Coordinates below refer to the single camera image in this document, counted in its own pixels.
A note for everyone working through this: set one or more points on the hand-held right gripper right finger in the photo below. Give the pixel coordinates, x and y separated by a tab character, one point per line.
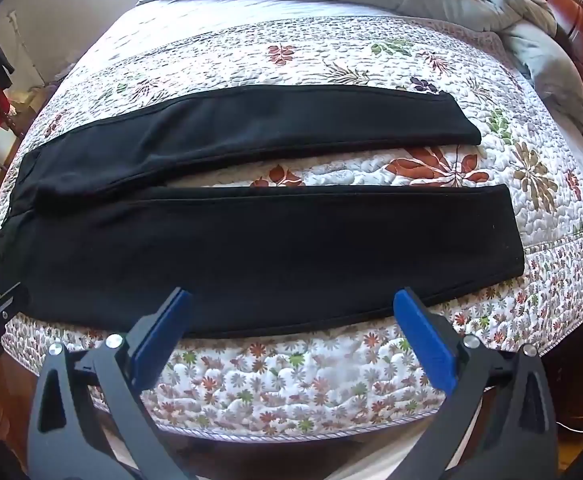
424	332

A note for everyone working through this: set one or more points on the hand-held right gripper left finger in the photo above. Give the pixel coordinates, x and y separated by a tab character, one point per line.
159	330

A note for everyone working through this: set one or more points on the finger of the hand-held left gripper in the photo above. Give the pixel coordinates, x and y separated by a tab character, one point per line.
6	307

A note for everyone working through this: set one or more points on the black pants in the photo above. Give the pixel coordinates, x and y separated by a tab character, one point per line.
271	250

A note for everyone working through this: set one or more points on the floral quilted bedspread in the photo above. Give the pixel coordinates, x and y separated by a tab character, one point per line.
321	390

